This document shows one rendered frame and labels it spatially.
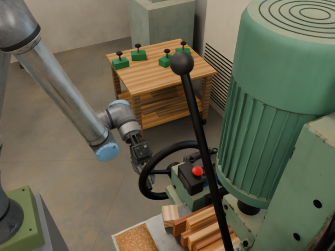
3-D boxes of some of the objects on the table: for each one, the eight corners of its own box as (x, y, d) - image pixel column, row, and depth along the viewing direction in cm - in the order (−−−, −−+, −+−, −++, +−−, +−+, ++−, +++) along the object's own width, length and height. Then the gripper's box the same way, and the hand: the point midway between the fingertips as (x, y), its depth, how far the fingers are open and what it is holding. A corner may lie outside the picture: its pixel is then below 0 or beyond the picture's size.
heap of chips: (145, 222, 81) (144, 215, 78) (167, 269, 72) (167, 263, 69) (114, 236, 78) (112, 229, 75) (133, 287, 69) (132, 281, 66)
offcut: (161, 212, 83) (161, 205, 80) (176, 211, 83) (176, 203, 81) (164, 227, 80) (164, 221, 77) (179, 225, 80) (179, 218, 78)
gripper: (122, 134, 114) (143, 183, 106) (143, 127, 117) (165, 174, 109) (122, 143, 121) (141, 189, 113) (142, 137, 124) (162, 181, 116)
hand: (151, 181), depth 114 cm, fingers closed
